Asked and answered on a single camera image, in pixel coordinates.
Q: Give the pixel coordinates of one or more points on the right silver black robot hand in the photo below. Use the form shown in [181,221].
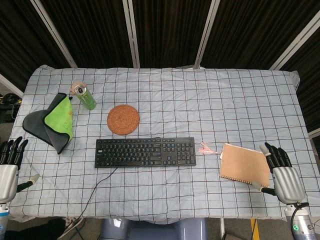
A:
[287,182]

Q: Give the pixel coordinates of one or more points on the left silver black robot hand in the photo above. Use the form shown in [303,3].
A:
[8,180]

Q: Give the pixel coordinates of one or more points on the black computer keyboard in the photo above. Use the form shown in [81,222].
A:
[140,152]

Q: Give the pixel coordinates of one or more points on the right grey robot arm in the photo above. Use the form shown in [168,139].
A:
[300,225]

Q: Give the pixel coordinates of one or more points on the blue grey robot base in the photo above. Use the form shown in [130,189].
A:
[155,230]

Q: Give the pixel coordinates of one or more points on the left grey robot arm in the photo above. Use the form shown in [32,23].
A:
[3,220]

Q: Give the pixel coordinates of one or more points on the brown kraft spiral notebook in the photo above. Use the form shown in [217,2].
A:
[245,165]

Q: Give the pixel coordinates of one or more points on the dark background equipment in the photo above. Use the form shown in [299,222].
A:
[8,105]

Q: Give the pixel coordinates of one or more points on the green and grey microfibre cloth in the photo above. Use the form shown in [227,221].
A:
[57,120]

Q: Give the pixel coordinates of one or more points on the white table leg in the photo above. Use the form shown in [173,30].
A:
[222,227]

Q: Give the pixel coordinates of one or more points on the pink tassel bookmark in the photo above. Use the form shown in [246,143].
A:
[206,149]

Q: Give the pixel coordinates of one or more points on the green energy drink can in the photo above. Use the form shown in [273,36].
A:
[87,98]

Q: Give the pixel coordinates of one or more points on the round woven rattan coaster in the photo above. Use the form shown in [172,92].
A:
[123,120]

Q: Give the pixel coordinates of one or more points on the blue checked tablecloth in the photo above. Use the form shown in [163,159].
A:
[175,95]

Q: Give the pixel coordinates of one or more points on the dark brown partition panel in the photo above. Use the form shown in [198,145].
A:
[20,37]
[90,30]
[170,30]
[255,30]

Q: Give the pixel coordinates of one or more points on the white partition frame post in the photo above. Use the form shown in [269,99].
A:
[295,42]
[206,32]
[131,32]
[53,32]
[10,85]

